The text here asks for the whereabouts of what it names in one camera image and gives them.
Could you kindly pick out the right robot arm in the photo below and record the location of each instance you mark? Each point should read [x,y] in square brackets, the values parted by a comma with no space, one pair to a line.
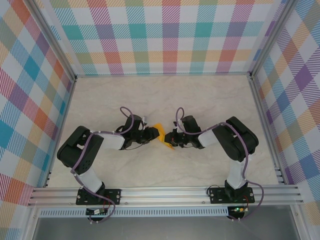
[237,142]

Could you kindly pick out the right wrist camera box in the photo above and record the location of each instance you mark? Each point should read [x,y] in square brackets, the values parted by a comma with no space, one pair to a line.
[190,123]

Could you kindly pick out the aluminium frame rail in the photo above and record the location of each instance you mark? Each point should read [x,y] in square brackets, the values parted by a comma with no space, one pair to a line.
[267,130]
[61,130]
[162,75]

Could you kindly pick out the grey metal panel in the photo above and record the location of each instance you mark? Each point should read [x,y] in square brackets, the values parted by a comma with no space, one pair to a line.
[162,228]

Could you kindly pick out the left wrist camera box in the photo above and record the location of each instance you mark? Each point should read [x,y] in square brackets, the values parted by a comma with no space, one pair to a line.
[135,123]

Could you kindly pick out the aluminium frame post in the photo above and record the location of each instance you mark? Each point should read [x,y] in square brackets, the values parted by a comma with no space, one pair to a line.
[271,37]
[53,42]

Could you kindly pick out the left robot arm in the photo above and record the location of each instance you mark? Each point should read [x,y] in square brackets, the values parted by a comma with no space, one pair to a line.
[77,152]

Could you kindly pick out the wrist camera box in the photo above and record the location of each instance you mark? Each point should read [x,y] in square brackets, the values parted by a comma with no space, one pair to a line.
[135,123]
[190,123]

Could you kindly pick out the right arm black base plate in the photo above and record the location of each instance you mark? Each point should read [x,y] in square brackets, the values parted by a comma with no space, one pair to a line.
[216,196]

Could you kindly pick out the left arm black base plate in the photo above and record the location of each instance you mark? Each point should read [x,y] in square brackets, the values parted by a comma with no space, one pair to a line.
[113,196]

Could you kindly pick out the orange paper sheet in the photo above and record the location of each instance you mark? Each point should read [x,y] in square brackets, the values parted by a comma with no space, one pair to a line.
[160,128]

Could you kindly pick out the wide aluminium mounting rail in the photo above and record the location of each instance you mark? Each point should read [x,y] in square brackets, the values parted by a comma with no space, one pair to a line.
[162,196]

